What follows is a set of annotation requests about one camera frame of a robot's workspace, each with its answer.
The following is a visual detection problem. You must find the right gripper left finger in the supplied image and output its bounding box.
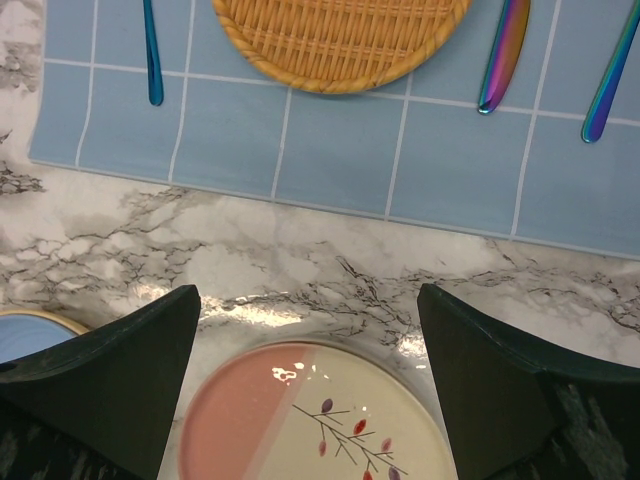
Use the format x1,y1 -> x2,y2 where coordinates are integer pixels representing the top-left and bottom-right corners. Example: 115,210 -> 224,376
1,285 -> 201,479

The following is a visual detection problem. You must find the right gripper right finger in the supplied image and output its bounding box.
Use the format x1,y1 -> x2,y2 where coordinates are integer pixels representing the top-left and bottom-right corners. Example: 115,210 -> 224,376
418,284 -> 639,479

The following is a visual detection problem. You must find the orange yellow plate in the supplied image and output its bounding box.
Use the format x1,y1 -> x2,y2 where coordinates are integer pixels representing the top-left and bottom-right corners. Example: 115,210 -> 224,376
1,309 -> 90,335

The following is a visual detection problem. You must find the light blue plate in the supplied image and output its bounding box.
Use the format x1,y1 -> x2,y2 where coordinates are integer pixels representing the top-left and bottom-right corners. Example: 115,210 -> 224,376
0,314 -> 76,363

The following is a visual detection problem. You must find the pink and cream plate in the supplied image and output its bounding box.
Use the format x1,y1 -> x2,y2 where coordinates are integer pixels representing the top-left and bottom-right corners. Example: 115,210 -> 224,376
177,341 -> 456,479

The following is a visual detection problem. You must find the blue tiled placemat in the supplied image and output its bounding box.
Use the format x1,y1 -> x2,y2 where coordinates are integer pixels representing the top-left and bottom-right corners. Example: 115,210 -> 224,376
29,1 -> 639,258

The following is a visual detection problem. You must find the iridescent spoon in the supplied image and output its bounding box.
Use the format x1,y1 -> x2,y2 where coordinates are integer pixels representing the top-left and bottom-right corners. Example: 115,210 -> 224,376
581,1 -> 639,143

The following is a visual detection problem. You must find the blue metal fork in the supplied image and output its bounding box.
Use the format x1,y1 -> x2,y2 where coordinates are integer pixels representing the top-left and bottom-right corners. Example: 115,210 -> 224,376
143,0 -> 164,106

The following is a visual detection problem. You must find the iridescent table knife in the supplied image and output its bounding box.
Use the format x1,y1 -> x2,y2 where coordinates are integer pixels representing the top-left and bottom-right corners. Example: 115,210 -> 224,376
478,0 -> 531,115

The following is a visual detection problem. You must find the woven wicker trivet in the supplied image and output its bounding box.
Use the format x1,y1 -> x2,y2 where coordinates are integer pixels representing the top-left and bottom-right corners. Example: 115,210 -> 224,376
212,0 -> 472,94

